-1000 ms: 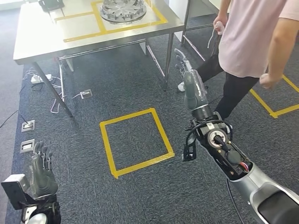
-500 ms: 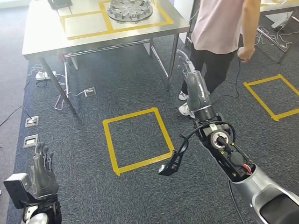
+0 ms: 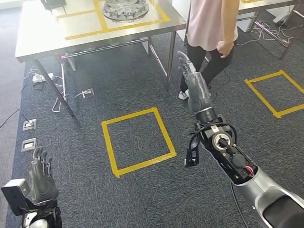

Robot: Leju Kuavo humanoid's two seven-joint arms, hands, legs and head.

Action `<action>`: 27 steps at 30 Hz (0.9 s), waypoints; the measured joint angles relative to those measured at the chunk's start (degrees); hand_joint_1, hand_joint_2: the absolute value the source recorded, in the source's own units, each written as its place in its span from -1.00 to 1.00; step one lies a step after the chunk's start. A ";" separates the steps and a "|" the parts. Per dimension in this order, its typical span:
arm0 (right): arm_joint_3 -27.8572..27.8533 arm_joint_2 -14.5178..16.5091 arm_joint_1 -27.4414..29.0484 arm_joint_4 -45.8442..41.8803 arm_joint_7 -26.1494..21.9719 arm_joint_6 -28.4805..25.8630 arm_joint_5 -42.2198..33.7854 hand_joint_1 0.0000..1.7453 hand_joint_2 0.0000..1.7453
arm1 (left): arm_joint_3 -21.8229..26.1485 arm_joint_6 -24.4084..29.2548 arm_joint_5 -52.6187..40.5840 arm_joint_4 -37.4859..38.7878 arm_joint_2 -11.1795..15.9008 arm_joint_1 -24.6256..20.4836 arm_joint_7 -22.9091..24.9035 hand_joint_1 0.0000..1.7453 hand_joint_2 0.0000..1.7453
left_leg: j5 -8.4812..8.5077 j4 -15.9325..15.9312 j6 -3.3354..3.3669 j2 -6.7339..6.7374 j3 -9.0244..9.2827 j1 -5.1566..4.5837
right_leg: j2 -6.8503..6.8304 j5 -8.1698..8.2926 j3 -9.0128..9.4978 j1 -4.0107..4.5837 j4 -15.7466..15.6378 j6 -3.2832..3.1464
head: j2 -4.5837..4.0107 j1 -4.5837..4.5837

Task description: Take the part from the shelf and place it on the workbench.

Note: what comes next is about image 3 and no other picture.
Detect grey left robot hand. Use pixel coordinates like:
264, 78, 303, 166
29, 146, 60, 205

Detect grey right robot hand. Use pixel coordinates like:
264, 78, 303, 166
177, 50, 213, 114

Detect grey plastic wheel hubcap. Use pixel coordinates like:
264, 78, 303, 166
102, 0, 149, 23

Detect stainless steel workbench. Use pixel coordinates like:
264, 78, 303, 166
14, 0, 187, 126

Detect yellow tape on workbench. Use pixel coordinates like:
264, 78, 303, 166
56, 0, 170, 41

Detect steel floor socket plate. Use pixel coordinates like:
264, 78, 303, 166
81, 88, 94, 99
21, 138, 36, 153
22, 118, 37, 132

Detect standing person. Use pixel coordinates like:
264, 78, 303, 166
178, 0, 240, 101

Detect yellow floor tape strip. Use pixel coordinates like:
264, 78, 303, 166
101, 107, 177, 179

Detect stainless steel bench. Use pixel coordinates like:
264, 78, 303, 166
238, 0, 304, 60

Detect black remote controller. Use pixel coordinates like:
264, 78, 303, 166
40, 0, 67, 15

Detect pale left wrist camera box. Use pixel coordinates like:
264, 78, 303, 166
1, 179, 30, 216

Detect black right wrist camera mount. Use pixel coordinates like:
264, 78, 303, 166
184, 138, 201, 167

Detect white socket cable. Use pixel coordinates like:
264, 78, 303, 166
51, 91, 84, 113

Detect white power strip with cables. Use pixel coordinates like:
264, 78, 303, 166
23, 67, 65, 92

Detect tangled floor cables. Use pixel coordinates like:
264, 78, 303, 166
236, 19, 304, 48

